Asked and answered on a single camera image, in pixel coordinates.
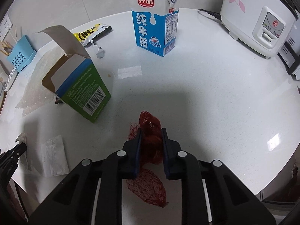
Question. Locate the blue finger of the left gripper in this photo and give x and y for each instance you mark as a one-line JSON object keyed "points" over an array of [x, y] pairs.
{"points": [[15, 152]]}

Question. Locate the blue white milk carton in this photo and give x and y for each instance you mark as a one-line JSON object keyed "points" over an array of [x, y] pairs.
{"points": [[155, 24]]}

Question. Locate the red mesh net bag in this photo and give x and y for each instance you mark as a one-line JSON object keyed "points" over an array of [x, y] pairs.
{"points": [[148, 186]]}

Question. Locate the clear plastic wrapper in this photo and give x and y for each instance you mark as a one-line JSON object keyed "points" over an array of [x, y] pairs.
{"points": [[54, 158]]}

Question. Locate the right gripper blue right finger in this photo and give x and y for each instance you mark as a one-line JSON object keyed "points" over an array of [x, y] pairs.
{"points": [[165, 152]]}

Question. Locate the yellow snack wrapper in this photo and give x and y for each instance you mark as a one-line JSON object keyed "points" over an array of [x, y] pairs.
{"points": [[88, 35]]}

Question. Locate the crumpled white tissue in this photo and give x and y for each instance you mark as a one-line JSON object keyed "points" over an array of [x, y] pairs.
{"points": [[21, 140]]}

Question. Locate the white floral rice cooker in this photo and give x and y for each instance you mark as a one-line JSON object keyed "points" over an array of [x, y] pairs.
{"points": [[263, 25]]}

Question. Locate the green blue medicine box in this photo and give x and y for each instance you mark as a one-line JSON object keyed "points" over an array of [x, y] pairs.
{"points": [[74, 78]]}

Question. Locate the small white sachet wrapper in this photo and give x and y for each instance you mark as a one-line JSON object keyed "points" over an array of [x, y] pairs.
{"points": [[98, 50]]}

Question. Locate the blue utensil holder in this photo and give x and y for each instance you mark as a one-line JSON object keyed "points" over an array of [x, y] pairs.
{"points": [[22, 54]]}

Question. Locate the clear bubble wrap sheet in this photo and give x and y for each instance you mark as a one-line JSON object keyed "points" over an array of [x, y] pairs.
{"points": [[35, 94]]}

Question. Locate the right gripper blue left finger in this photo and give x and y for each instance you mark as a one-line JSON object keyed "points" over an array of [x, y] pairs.
{"points": [[137, 143]]}

